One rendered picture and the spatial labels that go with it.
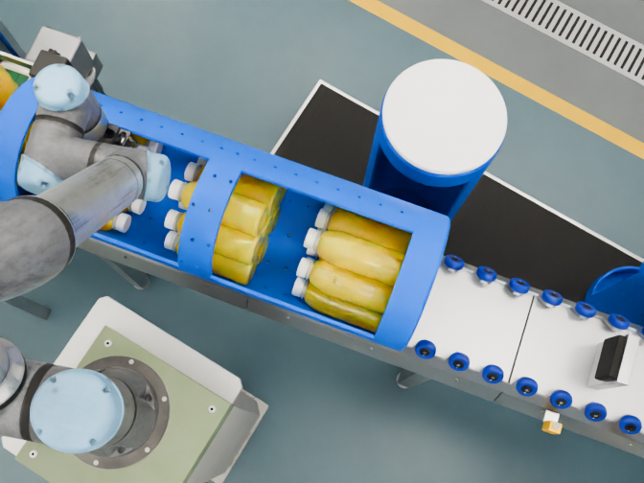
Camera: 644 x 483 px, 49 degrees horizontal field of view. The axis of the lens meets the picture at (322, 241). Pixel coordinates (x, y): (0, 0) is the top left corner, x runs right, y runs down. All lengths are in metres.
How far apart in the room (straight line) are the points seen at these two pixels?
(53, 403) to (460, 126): 1.01
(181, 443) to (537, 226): 1.62
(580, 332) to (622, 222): 1.20
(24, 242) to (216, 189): 0.62
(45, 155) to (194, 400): 0.48
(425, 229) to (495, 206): 1.22
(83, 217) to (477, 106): 1.01
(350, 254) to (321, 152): 1.20
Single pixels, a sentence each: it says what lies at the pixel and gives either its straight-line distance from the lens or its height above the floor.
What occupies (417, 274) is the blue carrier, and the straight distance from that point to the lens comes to 1.29.
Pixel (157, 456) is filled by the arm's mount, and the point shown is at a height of 1.21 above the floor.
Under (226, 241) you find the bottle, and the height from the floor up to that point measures 1.13.
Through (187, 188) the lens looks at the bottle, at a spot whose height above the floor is 1.17.
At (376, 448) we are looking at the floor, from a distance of 2.49.
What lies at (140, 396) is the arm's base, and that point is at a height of 1.26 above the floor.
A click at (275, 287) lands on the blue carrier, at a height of 0.99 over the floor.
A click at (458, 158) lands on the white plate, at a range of 1.59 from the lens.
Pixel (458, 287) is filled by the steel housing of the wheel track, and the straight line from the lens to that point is 1.62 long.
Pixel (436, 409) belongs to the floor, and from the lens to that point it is 2.52.
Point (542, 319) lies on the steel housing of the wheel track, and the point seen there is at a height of 0.93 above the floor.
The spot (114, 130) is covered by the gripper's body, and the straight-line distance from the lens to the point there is 1.28.
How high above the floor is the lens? 2.48
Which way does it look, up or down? 75 degrees down
